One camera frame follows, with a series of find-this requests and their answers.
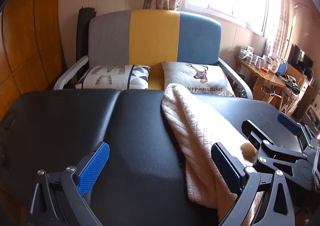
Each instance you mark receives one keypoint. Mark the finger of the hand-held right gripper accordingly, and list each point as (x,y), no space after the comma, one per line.
(290,122)
(270,150)

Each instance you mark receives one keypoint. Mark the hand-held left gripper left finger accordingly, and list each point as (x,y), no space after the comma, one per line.
(93,168)

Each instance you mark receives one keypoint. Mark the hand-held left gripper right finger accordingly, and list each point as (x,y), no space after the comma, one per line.
(228,169)

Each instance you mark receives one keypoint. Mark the white knit sweater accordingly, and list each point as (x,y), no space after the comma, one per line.
(195,135)

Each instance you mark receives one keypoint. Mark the wooden desk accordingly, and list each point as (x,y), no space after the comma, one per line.
(265,78)

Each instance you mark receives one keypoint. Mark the blue chair back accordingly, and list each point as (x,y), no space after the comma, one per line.
(282,67)

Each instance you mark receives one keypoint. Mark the pile of oranges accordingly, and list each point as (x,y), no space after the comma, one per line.
(264,69)

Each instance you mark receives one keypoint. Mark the black flat screen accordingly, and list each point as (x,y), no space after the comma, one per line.
(298,57)

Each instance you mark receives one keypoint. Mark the group of glass jars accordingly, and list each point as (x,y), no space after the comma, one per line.
(246,55)

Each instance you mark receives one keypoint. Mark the triangle print pillow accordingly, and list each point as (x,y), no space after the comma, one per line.
(112,77)

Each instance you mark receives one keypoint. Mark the thin floor lamp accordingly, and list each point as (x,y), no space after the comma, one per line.
(291,28)

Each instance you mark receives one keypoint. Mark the deer print pillow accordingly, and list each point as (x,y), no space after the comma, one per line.
(200,78)

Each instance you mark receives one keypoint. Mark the wooden wardrobe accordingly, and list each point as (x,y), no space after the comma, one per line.
(30,40)

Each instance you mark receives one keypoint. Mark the grey yellow blue sofa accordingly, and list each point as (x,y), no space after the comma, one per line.
(155,35)

